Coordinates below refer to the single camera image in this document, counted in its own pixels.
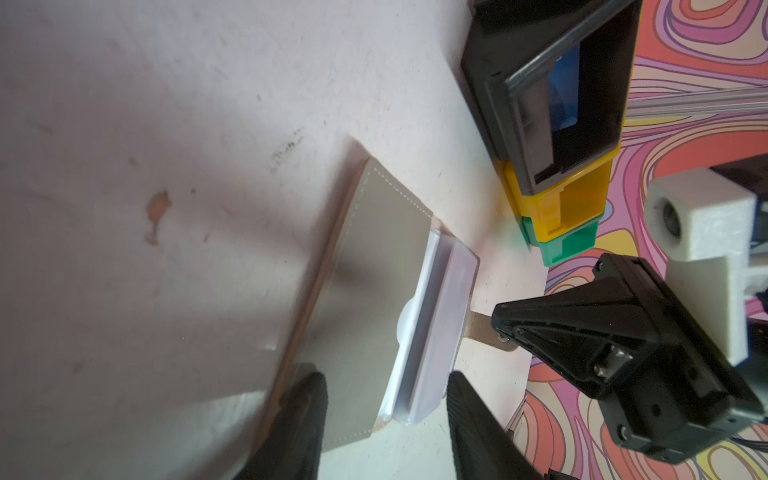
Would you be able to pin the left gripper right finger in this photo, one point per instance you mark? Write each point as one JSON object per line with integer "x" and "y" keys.
{"x": 481, "y": 448}

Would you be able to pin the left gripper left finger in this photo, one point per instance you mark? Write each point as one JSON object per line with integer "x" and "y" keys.
{"x": 292, "y": 449}

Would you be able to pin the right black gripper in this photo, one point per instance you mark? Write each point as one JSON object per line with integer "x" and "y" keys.
{"x": 597, "y": 335}

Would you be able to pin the blue VIP credit card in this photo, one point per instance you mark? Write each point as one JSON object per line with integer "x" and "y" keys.
{"x": 563, "y": 84}

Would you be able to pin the green plastic bin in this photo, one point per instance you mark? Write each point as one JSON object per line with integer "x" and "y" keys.
{"x": 564, "y": 247}

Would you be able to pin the yellow plastic bin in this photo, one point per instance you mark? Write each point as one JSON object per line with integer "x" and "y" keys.
{"x": 566, "y": 205}

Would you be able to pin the black plastic bin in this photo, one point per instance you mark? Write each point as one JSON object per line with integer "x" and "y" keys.
{"x": 511, "y": 50}

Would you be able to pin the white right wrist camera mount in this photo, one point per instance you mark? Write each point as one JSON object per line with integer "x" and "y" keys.
{"x": 703, "y": 222}

